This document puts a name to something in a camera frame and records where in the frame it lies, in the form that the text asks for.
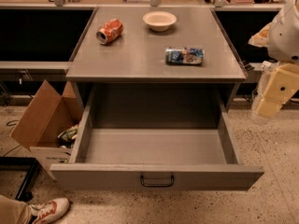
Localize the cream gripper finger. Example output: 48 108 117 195
251 97 282 119

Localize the blue redbull can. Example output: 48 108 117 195
165 48 204 65

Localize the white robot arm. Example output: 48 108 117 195
249 0 299 123

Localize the open grey top drawer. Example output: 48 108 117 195
50 84 263 190

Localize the grey cabinet with top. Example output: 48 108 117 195
65 5 248 113

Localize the orange crushed soda can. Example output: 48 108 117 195
96 19 123 45

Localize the white paper bowl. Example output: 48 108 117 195
143 11 177 32

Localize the trash in cardboard box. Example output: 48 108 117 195
58 125 78 148

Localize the brown cardboard box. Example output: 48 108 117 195
10 80 83 179

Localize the white and red sneaker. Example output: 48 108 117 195
29 198 70 224

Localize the grey side shelf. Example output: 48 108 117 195
0 62 72 81

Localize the beige trouser leg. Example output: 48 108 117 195
0 195 33 224

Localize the black drawer handle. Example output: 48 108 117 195
139 175 175 188

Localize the black metal frame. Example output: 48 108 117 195
0 157 40 202

